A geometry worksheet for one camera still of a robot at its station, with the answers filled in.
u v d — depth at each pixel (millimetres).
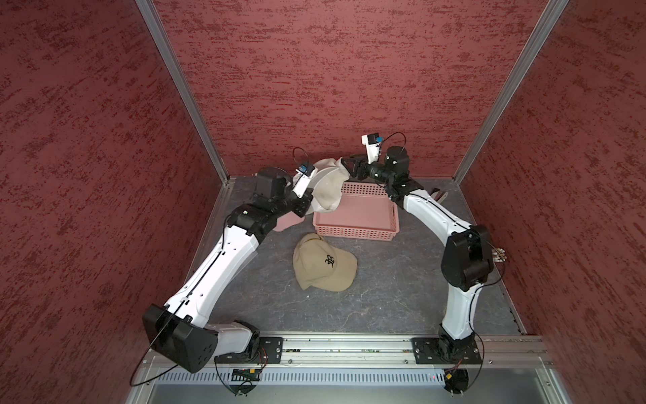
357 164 756
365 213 1043
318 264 852
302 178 609
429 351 739
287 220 1033
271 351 741
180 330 371
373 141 735
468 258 515
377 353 756
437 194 1113
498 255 762
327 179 918
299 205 642
